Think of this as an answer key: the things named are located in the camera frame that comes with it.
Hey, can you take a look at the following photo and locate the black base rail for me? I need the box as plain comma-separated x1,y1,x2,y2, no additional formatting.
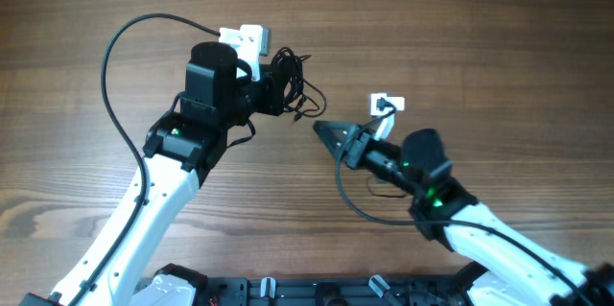
195,275,471,306

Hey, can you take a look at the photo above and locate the black cable bundle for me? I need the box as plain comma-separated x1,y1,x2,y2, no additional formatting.
270,46,328,123

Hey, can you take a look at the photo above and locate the black right camera cable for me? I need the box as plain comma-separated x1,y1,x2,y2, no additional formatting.
334,97,591,306

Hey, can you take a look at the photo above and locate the black left camera cable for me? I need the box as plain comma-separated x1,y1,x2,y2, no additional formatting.
66,12,223,306

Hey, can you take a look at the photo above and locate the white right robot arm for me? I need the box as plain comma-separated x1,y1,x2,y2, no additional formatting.
314,121,613,305

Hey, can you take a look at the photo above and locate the black camera cable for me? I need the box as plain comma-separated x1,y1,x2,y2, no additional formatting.
66,12,223,306
334,97,591,306

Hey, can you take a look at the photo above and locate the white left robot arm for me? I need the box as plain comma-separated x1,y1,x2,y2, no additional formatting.
21,42,299,305

